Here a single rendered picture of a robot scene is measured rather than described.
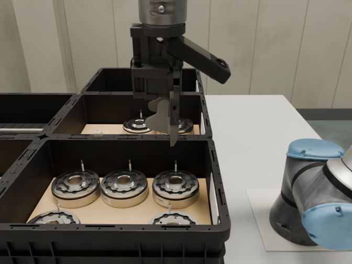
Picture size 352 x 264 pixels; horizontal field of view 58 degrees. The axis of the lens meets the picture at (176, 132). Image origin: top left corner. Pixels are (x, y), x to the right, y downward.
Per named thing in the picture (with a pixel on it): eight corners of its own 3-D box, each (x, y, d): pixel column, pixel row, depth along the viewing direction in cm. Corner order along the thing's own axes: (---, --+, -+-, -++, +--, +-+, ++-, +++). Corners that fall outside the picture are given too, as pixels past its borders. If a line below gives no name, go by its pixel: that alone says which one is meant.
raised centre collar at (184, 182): (186, 176, 72) (186, 173, 71) (187, 189, 67) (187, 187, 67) (164, 176, 72) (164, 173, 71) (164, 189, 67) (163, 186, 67)
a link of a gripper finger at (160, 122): (146, 145, 59) (145, 96, 56) (178, 145, 59) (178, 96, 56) (145, 151, 56) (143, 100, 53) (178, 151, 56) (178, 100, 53)
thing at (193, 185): (197, 171, 74) (197, 169, 74) (199, 199, 65) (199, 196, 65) (154, 171, 74) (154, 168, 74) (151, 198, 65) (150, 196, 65)
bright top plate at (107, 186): (151, 172, 74) (151, 169, 73) (141, 199, 65) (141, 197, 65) (109, 169, 75) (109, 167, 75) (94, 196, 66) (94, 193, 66)
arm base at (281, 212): (325, 207, 85) (332, 177, 81) (339, 250, 72) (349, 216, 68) (267, 201, 88) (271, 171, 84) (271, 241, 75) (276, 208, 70)
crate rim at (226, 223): (212, 146, 75) (213, 137, 74) (231, 243, 48) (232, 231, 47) (44, 145, 75) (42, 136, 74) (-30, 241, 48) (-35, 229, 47)
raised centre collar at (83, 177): (89, 175, 72) (89, 173, 71) (83, 189, 67) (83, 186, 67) (68, 175, 72) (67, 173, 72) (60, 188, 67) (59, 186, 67)
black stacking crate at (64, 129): (202, 127, 106) (204, 95, 100) (210, 179, 79) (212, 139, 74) (84, 127, 106) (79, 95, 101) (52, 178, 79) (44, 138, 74)
